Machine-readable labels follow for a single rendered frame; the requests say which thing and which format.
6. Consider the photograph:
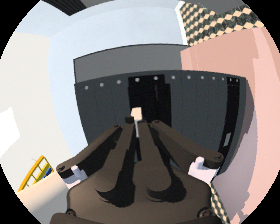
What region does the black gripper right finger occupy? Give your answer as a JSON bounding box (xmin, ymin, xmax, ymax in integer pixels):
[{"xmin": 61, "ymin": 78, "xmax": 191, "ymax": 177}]
[{"xmin": 136, "ymin": 108, "xmax": 224, "ymax": 198}]

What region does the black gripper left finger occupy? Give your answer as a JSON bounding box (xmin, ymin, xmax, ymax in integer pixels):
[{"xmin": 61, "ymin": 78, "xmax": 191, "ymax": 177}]
[{"xmin": 56, "ymin": 108, "xmax": 138, "ymax": 199}]

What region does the dark grey server rack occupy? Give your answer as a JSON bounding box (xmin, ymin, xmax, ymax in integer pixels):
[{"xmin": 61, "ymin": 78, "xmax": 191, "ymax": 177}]
[{"xmin": 74, "ymin": 70, "xmax": 246, "ymax": 177}]

